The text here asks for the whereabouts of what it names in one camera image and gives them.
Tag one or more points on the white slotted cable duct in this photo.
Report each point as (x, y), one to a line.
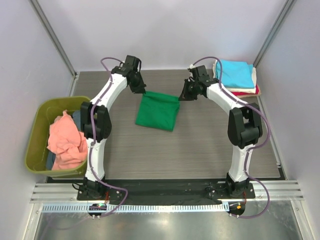
(105, 208)

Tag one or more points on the folded tan t shirt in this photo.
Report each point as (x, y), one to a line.
(257, 91)

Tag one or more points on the aluminium rail frame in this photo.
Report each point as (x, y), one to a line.
(64, 192)

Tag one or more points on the folded cream t shirt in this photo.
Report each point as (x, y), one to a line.
(254, 78)

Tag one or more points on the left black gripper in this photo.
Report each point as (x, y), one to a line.
(140, 89)

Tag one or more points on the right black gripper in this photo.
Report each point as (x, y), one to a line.
(185, 96)

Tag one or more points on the folded red t shirt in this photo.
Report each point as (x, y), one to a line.
(243, 94)

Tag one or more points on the aluminium corner post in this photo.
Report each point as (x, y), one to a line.
(277, 25)
(52, 35)

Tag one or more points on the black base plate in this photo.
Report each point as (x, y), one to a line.
(165, 192)

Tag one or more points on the salmon pink t shirt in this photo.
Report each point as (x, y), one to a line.
(66, 142)

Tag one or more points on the right aluminium corner post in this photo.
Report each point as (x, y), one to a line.
(277, 25)

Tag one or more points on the olive green plastic bin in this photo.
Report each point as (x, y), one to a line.
(37, 152)

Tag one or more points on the folded cyan t shirt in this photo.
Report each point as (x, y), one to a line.
(235, 74)

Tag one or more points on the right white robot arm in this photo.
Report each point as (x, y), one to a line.
(244, 124)

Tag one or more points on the left aluminium corner post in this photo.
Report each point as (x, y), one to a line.
(52, 35)

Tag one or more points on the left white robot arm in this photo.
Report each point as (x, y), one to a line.
(95, 121)

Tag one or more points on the green t shirt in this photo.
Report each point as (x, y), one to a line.
(158, 111)

